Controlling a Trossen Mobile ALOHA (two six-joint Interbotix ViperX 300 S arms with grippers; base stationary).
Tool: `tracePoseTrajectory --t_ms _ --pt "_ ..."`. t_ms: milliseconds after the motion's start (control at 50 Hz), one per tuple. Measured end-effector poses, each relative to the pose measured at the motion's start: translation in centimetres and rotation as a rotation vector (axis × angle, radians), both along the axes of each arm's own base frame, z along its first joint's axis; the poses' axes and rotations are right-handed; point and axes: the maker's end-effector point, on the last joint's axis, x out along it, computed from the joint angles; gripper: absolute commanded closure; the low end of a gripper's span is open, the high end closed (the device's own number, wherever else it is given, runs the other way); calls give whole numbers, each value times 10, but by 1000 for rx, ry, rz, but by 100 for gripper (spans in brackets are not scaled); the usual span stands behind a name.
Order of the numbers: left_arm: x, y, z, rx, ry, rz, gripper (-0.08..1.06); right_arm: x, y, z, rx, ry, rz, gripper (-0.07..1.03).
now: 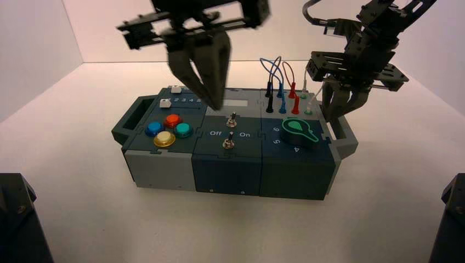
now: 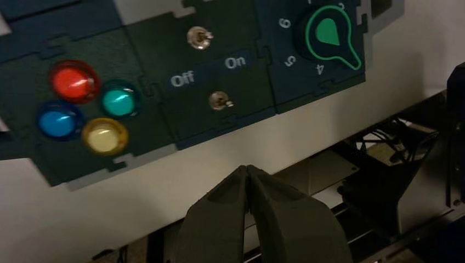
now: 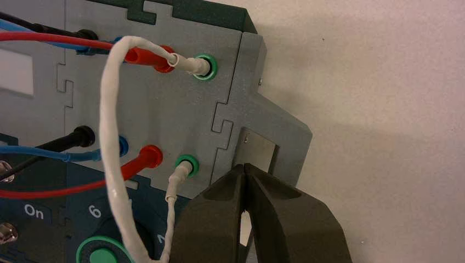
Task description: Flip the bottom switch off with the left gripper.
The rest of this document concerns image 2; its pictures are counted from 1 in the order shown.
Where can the green rotary pointer knob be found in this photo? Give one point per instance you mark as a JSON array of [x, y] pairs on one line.
[[327, 32]]

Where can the grey metal mounting plate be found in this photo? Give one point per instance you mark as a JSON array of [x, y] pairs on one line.
[[316, 174]]

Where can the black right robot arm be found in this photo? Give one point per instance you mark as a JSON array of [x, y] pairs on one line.
[[381, 188]]

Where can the blue round push button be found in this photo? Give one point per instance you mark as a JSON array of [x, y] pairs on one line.
[[58, 122]]

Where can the red round push button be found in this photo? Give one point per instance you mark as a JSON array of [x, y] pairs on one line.
[[72, 82]]

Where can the metal toggle switch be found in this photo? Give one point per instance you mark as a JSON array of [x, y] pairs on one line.
[[198, 38], [219, 101]]

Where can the dark green grey task box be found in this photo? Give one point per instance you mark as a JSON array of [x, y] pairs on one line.
[[152, 47]]

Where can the yellow round push button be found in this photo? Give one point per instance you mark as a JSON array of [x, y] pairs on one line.
[[103, 138]]

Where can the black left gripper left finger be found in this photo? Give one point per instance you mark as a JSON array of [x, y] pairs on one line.
[[218, 225]]

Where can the teal round push button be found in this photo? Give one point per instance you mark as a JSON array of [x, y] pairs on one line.
[[118, 101]]

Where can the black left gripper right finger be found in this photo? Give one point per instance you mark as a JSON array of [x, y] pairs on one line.
[[294, 228]]

